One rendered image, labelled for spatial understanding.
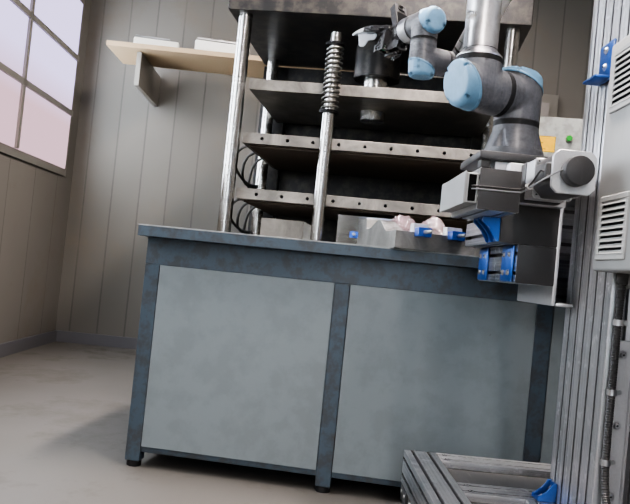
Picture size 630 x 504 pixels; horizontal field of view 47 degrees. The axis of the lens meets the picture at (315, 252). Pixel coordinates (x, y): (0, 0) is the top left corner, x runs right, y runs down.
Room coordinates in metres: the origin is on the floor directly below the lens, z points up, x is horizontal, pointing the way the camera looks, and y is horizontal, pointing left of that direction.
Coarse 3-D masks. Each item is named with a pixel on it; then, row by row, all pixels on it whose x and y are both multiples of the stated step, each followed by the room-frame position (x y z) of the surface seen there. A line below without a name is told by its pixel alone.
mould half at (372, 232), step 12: (360, 228) 2.67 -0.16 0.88; (372, 228) 2.50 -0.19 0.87; (384, 228) 2.34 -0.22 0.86; (396, 228) 2.36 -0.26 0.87; (360, 240) 2.65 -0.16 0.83; (372, 240) 2.48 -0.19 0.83; (384, 240) 2.33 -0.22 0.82; (396, 240) 2.21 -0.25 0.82; (408, 240) 2.22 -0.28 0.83; (420, 240) 2.23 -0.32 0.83; (432, 240) 2.23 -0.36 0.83; (444, 240) 2.24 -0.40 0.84; (444, 252) 2.24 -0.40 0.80; (456, 252) 2.25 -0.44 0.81; (468, 252) 2.25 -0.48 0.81
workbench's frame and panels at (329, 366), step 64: (192, 256) 2.38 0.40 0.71; (256, 256) 2.36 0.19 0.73; (320, 256) 2.33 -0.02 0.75; (384, 256) 2.26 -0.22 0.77; (448, 256) 2.23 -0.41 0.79; (192, 320) 2.38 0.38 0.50; (256, 320) 2.36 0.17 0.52; (320, 320) 2.33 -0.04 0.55; (384, 320) 2.31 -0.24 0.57; (448, 320) 2.28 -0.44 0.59; (512, 320) 2.26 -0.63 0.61; (192, 384) 2.38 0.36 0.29; (256, 384) 2.35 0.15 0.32; (320, 384) 2.33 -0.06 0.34; (384, 384) 2.30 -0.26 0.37; (448, 384) 2.28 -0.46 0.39; (512, 384) 2.25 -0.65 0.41; (128, 448) 2.40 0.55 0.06; (192, 448) 2.38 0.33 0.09; (256, 448) 2.35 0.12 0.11; (320, 448) 2.32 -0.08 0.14; (384, 448) 2.30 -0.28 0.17; (448, 448) 2.28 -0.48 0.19; (512, 448) 2.25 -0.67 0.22
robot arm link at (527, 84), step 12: (516, 72) 1.80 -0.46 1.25; (528, 72) 1.80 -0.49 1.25; (516, 84) 1.78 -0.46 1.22; (528, 84) 1.80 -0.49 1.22; (540, 84) 1.81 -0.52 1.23; (516, 96) 1.78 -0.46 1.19; (528, 96) 1.80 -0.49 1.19; (540, 96) 1.82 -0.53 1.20; (504, 108) 1.79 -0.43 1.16; (516, 108) 1.80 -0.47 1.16; (528, 108) 1.80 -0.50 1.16; (540, 108) 1.83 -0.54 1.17
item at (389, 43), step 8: (384, 32) 2.17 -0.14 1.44; (392, 32) 2.16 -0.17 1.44; (384, 40) 2.16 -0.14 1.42; (392, 40) 2.15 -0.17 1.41; (400, 40) 2.11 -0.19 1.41; (384, 48) 2.16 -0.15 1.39; (392, 48) 2.14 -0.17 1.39; (400, 48) 2.13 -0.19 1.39; (384, 56) 2.22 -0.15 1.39; (392, 56) 2.21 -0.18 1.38; (400, 56) 2.19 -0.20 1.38
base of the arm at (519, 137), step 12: (504, 120) 1.82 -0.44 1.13; (516, 120) 1.80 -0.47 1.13; (528, 120) 1.80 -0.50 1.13; (492, 132) 1.85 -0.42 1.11; (504, 132) 1.81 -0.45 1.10; (516, 132) 1.80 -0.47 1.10; (528, 132) 1.80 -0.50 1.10; (492, 144) 1.82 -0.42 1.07; (504, 144) 1.81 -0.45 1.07; (516, 144) 1.79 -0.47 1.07; (528, 144) 1.79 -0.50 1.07; (540, 144) 1.82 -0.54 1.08
